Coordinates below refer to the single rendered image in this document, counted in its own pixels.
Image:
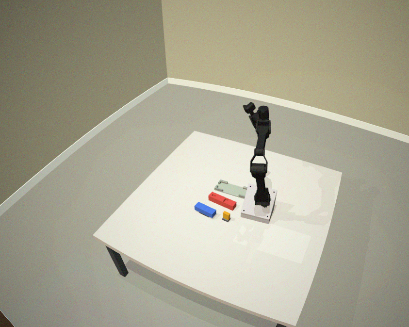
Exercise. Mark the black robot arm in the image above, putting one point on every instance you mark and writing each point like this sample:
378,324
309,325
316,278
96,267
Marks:
259,170

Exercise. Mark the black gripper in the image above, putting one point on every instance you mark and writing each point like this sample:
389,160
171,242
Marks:
253,116

